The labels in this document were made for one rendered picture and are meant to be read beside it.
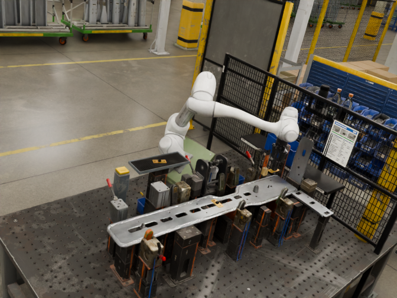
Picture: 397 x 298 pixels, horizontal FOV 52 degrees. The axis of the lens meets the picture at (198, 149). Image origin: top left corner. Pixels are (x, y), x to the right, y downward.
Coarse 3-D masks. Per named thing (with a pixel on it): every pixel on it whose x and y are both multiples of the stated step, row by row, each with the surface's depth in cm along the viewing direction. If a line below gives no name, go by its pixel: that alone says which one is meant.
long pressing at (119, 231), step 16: (272, 176) 295; (240, 192) 268; (272, 192) 275; (288, 192) 279; (176, 208) 240; (192, 208) 243; (208, 208) 246; (224, 208) 249; (112, 224) 217; (128, 224) 220; (160, 224) 225; (176, 224) 227; (192, 224) 231; (128, 240) 209
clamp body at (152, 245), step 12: (144, 240) 202; (156, 240) 203; (144, 252) 203; (156, 252) 198; (144, 264) 204; (156, 264) 203; (144, 276) 209; (156, 276) 210; (144, 288) 209; (156, 288) 213
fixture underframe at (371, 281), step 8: (0, 248) 256; (392, 248) 322; (0, 256) 260; (384, 256) 326; (8, 264) 259; (376, 264) 332; (384, 264) 329; (8, 272) 262; (16, 272) 266; (376, 272) 333; (8, 280) 265; (16, 280) 269; (368, 280) 330; (376, 280) 339; (8, 288) 264; (16, 288) 264; (352, 288) 319; (368, 288) 342; (8, 296) 271; (16, 296) 259; (24, 296) 260; (336, 296) 274; (344, 296) 309; (360, 296) 344; (368, 296) 344
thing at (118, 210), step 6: (114, 204) 224; (120, 204) 225; (114, 210) 224; (120, 210) 222; (126, 210) 225; (114, 216) 225; (120, 216) 224; (126, 216) 227; (114, 222) 226; (108, 240) 238; (108, 246) 238; (114, 246) 232; (108, 252) 239; (114, 252) 235; (114, 258) 236
